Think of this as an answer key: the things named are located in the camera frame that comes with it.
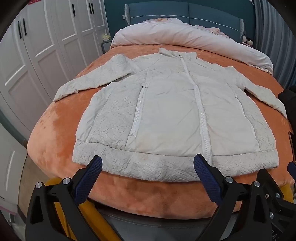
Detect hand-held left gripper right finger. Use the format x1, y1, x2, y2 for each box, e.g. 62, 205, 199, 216
193, 153, 275, 241

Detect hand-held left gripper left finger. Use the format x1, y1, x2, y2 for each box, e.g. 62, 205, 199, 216
25, 155, 103, 241

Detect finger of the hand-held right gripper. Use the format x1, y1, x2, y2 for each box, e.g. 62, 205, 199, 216
260, 162, 296, 209

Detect white zip jacket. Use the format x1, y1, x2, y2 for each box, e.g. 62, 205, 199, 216
53, 47, 287, 182

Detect orange plush blanket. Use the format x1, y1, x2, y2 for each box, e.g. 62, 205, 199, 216
26, 44, 296, 219

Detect grey cloth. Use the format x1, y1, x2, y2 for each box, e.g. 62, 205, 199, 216
96, 206, 216, 241

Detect dark cloth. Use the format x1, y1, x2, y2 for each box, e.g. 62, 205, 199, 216
278, 85, 296, 120

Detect grey nightstand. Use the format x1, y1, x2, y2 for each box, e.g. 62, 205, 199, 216
101, 40, 113, 56

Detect white panelled wardrobe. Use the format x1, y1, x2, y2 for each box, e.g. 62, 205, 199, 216
0, 0, 107, 202

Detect plush toys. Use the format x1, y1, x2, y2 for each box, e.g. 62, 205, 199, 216
241, 34, 254, 48

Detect pale pink duvet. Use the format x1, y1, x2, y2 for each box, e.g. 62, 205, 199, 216
110, 17, 274, 74

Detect grey-blue curtain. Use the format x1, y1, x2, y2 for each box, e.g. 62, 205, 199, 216
253, 0, 296, 90

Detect blue padded headboard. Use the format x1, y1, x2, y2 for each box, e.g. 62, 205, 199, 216
124, 2, 245, 39

